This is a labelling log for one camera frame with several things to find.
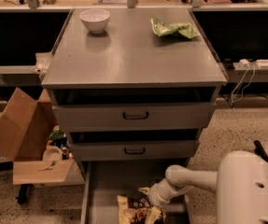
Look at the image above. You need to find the bottom grey drawer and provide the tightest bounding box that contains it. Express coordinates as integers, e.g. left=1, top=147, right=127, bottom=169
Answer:
left=80, top=159, right=186, bottom=224

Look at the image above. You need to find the green chip bag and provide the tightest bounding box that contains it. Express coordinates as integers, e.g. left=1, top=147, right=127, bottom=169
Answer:
left=150, top=17, right=199, bottom=39

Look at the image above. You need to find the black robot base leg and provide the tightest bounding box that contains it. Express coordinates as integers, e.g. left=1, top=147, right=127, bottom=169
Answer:
left=254, top=140, right=268, bottom=163

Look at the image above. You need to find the white plate in box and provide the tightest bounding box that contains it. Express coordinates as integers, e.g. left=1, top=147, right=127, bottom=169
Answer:
left=42, top=146, right=62, bottom=161

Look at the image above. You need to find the brown chip bag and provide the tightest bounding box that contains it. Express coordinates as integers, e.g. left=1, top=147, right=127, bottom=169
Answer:
left=116, top=194, right=167, bottom=224

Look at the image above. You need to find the grey drawer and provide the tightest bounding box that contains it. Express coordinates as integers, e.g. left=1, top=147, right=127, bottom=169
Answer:
left=70, top=129, right=200, bottom=161
left=80, top=159, right=186, bottom=224
left=49, top=87, right=221, bottom=133

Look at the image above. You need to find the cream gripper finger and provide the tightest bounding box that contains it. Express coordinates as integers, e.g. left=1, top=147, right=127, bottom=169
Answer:
left=145, top=207, right=162, bottom=224

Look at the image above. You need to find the top grey drawer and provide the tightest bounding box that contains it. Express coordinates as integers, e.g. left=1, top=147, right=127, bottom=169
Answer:
left=49, top=87, right=221, bottom=133

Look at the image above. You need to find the white bowl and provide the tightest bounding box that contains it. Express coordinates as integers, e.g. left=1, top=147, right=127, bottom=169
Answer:
left=79, top=8, right=110, bottom=34

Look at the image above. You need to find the grey drawer cabinet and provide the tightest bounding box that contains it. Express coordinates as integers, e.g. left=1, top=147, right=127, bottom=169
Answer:
left=41, top=7, right=229, bottom=173

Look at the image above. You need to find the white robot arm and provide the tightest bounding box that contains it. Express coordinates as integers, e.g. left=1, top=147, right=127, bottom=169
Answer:
left=140, top=151, right=268, bottom=224

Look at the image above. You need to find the middle grey drawer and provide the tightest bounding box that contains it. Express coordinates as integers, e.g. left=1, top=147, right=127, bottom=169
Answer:
left=70, top=129, right=200, bottom=161

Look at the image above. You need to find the white power strip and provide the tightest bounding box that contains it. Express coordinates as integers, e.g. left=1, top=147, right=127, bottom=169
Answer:
left=239, top=59, right=268, bottom=68

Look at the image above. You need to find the brown cardboard box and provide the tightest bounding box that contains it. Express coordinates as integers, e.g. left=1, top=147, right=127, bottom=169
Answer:
left=0, top=88, right=84, bottom=188

